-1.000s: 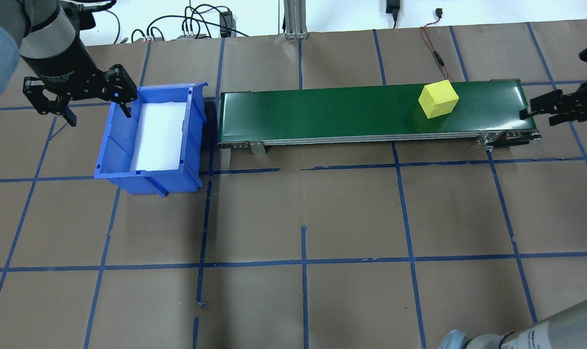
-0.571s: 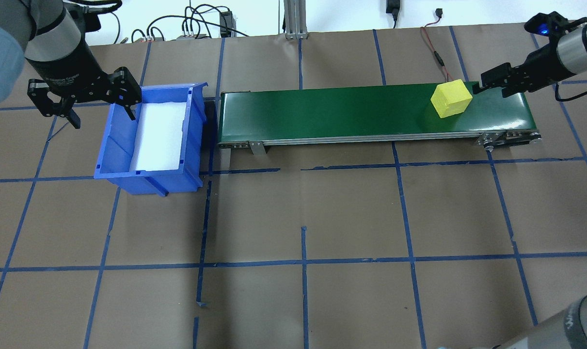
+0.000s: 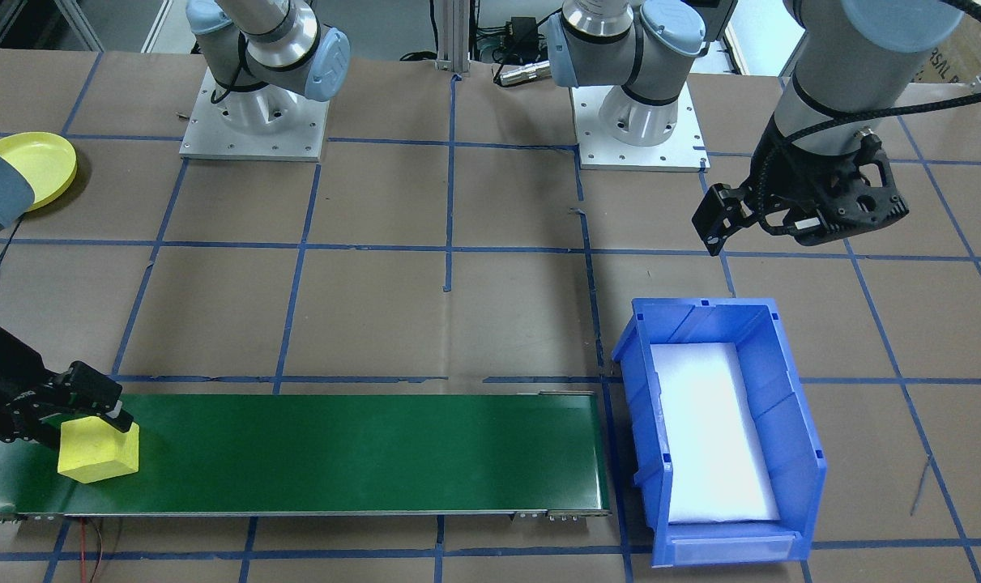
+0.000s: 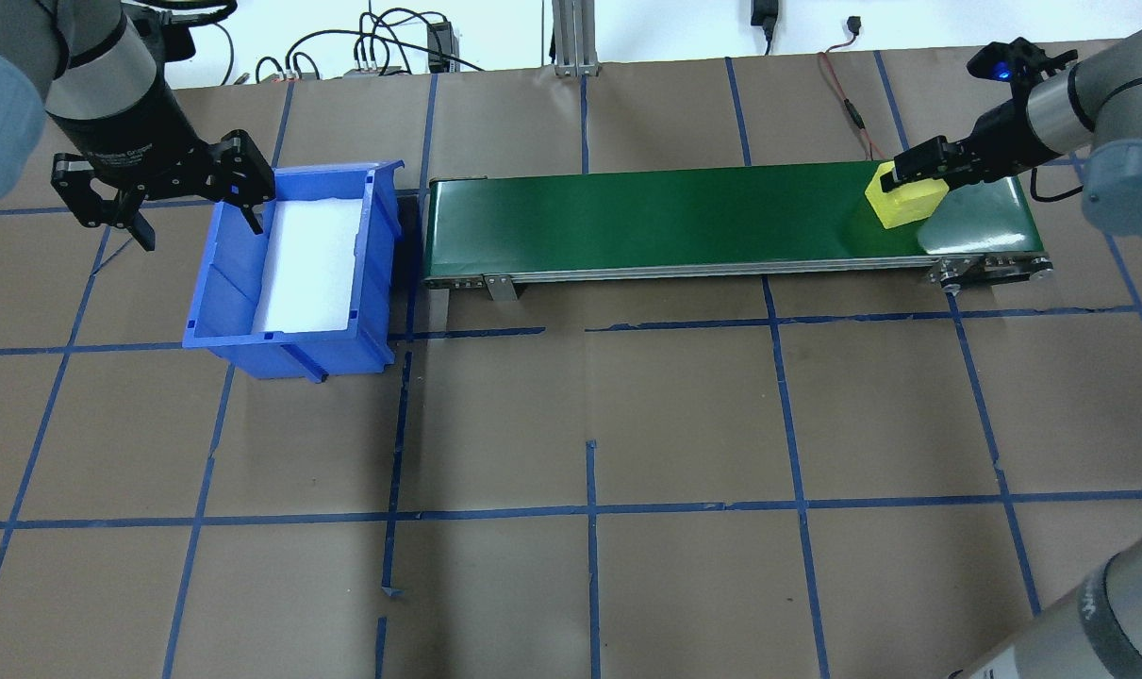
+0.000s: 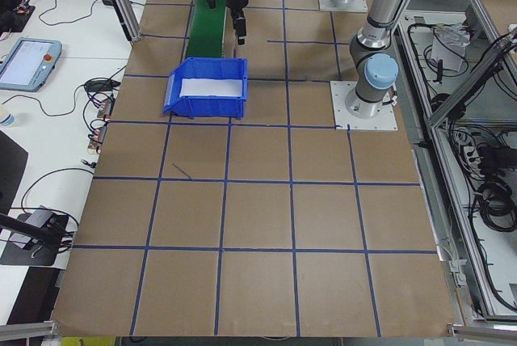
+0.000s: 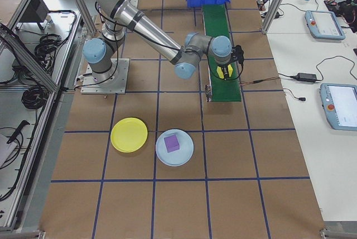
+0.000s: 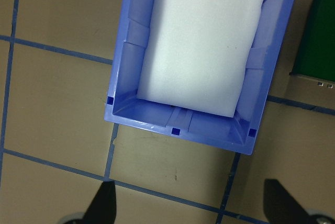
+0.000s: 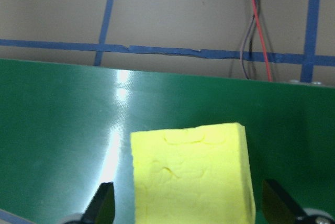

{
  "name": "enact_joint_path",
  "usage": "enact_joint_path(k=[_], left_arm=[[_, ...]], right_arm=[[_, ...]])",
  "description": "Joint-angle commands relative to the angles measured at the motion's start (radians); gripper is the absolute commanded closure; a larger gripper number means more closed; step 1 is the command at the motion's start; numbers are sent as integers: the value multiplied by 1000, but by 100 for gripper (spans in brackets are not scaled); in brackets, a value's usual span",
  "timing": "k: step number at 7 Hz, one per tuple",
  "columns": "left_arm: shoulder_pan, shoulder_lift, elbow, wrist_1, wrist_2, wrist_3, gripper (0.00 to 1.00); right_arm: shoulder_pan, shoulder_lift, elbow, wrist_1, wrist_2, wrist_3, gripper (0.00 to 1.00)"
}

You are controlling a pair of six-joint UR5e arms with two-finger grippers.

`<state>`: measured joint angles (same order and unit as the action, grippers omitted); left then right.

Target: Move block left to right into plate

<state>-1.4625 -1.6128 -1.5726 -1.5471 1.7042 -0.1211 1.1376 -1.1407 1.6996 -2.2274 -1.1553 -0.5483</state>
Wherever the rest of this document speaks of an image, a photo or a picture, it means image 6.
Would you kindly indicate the white square base plate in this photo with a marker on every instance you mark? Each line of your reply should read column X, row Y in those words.
column 120, row 82

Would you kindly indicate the aluminium profile bar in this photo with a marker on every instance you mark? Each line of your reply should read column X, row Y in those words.
column 19, row 234
column 338, row 234

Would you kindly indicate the light blue plastic plate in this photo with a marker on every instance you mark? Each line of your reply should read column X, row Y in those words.
column 185, row 149

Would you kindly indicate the light blue teach pendant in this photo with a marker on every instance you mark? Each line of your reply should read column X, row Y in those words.
column 343, row 107
column 325, row 25

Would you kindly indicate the black pistol-grip tool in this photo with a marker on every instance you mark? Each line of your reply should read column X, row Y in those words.
column 21, row 126

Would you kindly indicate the silver UR5e robot arm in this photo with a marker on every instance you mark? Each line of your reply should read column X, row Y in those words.
column 147, row 28

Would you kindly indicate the white cloth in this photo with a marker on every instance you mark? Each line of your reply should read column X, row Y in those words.
column 7, row 152

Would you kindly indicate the yellow plastic plate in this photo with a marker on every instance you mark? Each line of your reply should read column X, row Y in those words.
column 129, row 135

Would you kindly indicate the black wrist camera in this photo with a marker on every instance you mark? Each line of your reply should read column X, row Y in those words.
column 238, row 54

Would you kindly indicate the black box monitor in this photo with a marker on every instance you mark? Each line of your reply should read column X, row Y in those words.
column 34, row 10

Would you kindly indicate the slanted aluminium frame post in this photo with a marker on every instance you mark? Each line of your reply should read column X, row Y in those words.
column 275, row 4

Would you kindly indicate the purple foam block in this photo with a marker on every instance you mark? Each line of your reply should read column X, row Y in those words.
column 171, row 144

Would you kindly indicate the V-shaped aluminium bar frame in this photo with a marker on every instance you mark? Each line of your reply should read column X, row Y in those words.
column 33, row 68

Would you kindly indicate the yellow foam block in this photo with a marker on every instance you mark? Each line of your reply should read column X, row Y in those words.
column 219, row 72

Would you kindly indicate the green conveyor belt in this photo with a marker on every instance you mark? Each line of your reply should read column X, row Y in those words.
column 216, row 21

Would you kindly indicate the black power adapter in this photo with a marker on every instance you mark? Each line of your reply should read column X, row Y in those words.
column 306, row 76
column 19, row 68

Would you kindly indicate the small white bottle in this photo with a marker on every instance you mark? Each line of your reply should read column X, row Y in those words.
column 49, row 21

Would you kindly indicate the person in black clothing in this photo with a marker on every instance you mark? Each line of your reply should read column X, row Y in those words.
column 348, row 13

